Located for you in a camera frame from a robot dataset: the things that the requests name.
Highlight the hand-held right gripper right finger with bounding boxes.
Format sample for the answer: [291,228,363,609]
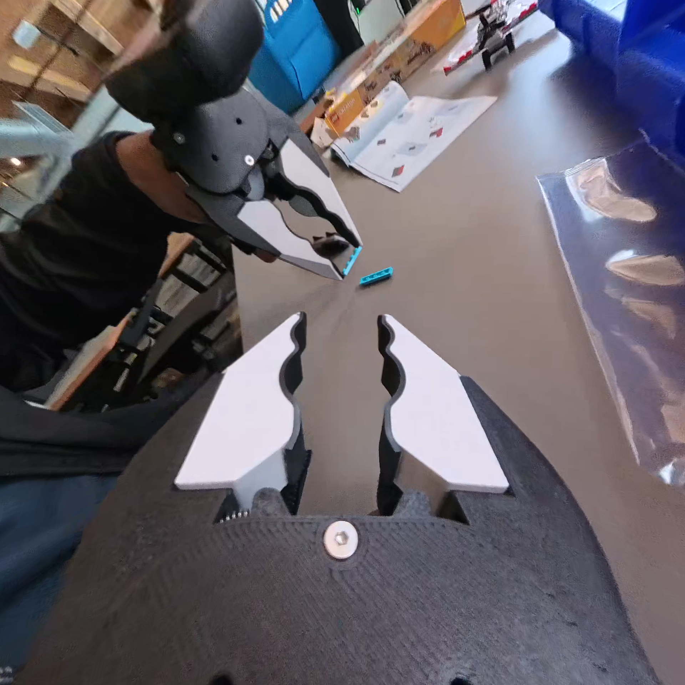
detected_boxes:
[377,314,509,518]

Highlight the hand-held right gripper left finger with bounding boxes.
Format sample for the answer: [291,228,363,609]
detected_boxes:
[175,312,311,516]

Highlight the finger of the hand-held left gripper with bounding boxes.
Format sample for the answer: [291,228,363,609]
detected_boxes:
[186,187,350,282]
[270,136,364,249]

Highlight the person's left forearm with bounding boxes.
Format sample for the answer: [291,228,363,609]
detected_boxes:
[0,131,236,394]

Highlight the black office chair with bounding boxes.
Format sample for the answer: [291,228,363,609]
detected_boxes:
[110,238,243,410]

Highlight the blue felt tote bag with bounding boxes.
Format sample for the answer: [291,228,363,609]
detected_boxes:
[248,0,343,116]

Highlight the open instruction booklet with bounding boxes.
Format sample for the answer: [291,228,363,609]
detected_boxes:
[331,80,498,193]

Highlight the yellow toy set box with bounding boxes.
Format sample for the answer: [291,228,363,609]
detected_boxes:
[310,0,466,148]

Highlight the person's black jacket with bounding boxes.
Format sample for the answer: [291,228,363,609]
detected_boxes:
[0,382,215,478]

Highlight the red white printed sheet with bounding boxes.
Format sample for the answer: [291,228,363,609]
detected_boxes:
[443,0,542,77]

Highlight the clear plastic bag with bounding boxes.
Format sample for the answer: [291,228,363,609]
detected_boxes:
[536,140,685,486]

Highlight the black toy vehicle model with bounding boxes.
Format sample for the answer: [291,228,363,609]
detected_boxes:
[478,8,518,71]

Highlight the person's blue jeans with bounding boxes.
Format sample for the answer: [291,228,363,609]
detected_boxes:
[0,473,120,672]

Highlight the blue plastic bin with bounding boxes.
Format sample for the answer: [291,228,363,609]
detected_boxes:
[539,0,685,168]

